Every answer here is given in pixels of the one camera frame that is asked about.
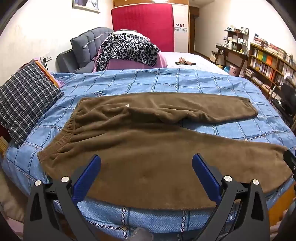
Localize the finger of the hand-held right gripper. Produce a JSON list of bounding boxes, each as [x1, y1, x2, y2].
[[283, 150, 296, 181]]

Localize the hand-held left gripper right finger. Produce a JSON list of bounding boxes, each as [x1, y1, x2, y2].
[[192, 153, 271, 241]]

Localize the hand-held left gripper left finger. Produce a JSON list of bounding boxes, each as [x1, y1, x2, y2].
[[23, 154, 102, 241]]

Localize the brown fleece pants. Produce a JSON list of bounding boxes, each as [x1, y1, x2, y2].
[[37, 92, 293, 210]]

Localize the black chair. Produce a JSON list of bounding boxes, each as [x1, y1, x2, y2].
[[269, 77, 296, 121]]

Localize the beige cloth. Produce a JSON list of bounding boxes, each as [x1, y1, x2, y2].
[[0, 167, 27, 223]]

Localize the dark plaid pillow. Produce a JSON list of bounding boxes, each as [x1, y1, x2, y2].
[[0, 61, 64, 147]]

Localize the blue checked blanket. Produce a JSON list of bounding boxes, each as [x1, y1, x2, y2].
[[1, 67, 296, 233]]

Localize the wooden bookshelf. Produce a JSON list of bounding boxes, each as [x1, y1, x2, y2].
[[245, 42, 296, 94]]

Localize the pink blanket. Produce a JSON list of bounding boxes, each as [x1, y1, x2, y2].
[[92, 29, 168, 71]]

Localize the white bed sheet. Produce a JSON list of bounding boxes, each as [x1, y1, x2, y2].
[[161, 51, 229, 75]]

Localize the stack of books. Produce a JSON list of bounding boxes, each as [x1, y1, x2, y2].
[[253, 35, 292, 59]]

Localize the pink hair dryer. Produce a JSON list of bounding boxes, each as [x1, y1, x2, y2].
[[175, 57, 196, 66]]

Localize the wooden desk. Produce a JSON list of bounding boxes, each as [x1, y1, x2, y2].
[[210, 44, 249, 70]]

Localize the leopard print cloth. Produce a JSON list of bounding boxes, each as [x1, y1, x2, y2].
[[96, 33, 161, 71]]

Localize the grey padded headboard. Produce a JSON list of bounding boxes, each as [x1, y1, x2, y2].
[[57, 27, 115, 73]]

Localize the small wooden shelf unit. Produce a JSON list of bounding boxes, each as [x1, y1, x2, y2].
[[223, 27, 250, 52]]

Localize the red mattress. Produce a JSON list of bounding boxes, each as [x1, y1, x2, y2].
[[111, 3, 174, 52]]

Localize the orange wooden bed frame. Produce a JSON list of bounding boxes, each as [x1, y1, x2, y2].
[[267, 183, 296, 229]]

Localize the framed wall picture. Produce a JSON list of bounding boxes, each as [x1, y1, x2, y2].
[[72, 0, 101, 13]]

